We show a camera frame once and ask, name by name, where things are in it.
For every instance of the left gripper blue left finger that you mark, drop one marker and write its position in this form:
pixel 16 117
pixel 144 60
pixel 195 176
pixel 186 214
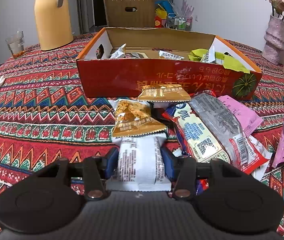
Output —
pixel 109 163

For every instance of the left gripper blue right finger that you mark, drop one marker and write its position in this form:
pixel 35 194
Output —
pixel 172 164

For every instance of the white text snack packet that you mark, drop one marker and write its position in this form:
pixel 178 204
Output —
pixel 140 165

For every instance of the lime green snack packet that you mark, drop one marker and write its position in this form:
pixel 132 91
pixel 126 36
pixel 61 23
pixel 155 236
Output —
pixel 212 56

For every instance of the white small snack packet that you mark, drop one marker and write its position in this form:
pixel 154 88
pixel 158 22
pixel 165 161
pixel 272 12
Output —
pixel 119 53

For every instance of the striped yellow snack packet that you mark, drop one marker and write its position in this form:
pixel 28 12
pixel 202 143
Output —
pixel 136 55

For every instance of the white blue QR snack packet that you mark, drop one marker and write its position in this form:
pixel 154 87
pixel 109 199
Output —
pixel 193 135

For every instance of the brown triangle snack packet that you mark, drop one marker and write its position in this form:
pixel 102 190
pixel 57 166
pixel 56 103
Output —
pixel 133 118

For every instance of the silver grey snack packet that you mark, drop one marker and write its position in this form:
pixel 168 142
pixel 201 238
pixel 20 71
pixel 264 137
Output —
pixel 224 126

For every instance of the brown flat snack packet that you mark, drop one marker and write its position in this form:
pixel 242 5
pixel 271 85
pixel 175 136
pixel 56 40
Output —
pixel 164 93

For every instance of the patterned red tablecloth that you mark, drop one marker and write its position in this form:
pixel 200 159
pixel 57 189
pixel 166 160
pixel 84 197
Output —
pixel 45 115

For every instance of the pink textured vase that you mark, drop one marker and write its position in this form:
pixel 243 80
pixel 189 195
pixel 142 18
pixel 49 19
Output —
pixel 274 38

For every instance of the red orange cardboard box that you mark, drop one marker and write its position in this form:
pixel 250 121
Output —
pixel 168 63

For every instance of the yellow thermos jug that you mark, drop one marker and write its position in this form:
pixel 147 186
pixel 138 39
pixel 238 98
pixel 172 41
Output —
pixel 53 23

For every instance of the brown cardboard box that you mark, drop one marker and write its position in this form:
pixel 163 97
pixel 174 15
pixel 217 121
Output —
pixel 134 13

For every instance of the glass cup with tea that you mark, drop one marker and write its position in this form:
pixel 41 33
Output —
pixel 15 44

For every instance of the wire storage rack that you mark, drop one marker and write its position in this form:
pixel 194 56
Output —
pixel 178 23

